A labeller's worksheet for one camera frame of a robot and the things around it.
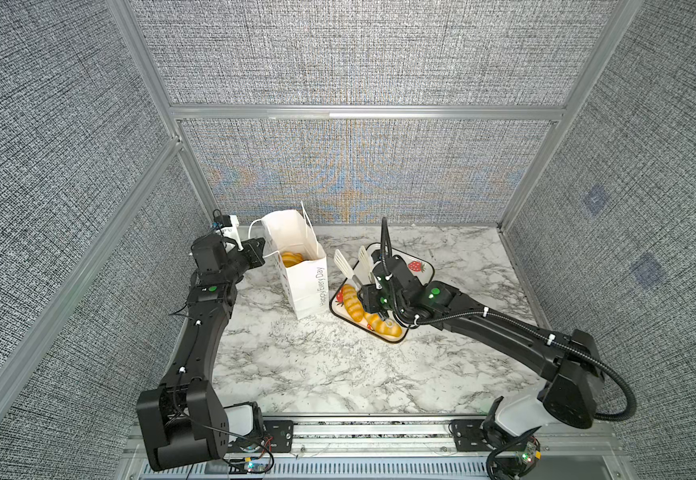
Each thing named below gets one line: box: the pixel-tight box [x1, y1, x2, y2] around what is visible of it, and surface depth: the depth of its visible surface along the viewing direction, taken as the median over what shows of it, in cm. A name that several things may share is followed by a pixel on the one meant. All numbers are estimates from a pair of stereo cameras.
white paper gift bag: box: [261, 201, 329, 320], surface depth 89 cm
